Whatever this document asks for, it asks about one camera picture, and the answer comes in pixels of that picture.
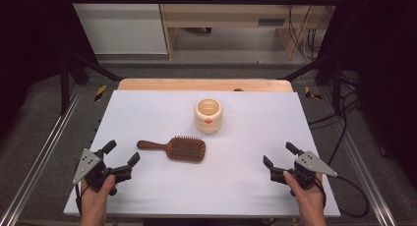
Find person's right hand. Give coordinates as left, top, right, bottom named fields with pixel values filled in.
left=282, top=170, right=327, bottom=217

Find cream ceramic cup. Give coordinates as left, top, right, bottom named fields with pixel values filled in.
left=193, top=97, right=224, bottom=136

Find black horizontal bar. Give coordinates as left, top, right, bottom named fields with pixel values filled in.
left=64, top=0, right=342, bottom=6

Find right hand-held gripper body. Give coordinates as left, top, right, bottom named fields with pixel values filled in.
left=269, top=149, right=339, bottom=191

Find white cabinet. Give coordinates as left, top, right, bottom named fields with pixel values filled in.
left=66, top=0, right=168, bottom=56

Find light wooden table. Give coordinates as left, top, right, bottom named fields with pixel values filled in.
left=116, top=78, right=294, bottom=93

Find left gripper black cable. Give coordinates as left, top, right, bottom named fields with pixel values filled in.
left=74, top=183, right=84, bottom=217

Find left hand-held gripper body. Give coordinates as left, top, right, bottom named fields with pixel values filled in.
left=72, top=147, right=134, bottom=198

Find hanging wall cables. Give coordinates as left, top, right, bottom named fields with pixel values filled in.
left=285, top=0, right=336, bottom=62

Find brown wooden hairbrush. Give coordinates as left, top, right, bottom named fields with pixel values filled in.
left=136, top=135, right=208, bottom=163

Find aluminium floor rail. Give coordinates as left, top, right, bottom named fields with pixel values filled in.
left=0, top=84, right=84, bottom=226
left=318, top=87, right=398, bottom=226

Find black metal stand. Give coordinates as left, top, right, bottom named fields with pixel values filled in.
left=58, top=51, right=124, bottom=116
left=277, top=53, right=346, bottom=116

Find light wooden desk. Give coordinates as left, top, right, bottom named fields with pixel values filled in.
left=155, top=0, right=342, bottom=61

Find yellow black floor tape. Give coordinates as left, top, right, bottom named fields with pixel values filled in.
left=304, top=85, right=324, bottom=101
left=93, top=84, right=108, bottom=103

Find white table board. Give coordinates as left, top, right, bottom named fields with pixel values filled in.
left=63, top=89, right=341, bottom=219

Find black floor cables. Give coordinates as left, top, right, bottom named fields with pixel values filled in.
left=307, top=72, right=362, bottom=166

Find person's left hand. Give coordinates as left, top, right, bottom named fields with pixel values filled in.
left=80, top=174, right=117, bottom=217

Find black curtain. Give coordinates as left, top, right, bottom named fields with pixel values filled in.
left=0, top=0, right=98, bottom=137
left=318, top=0, right=417, bottom=190

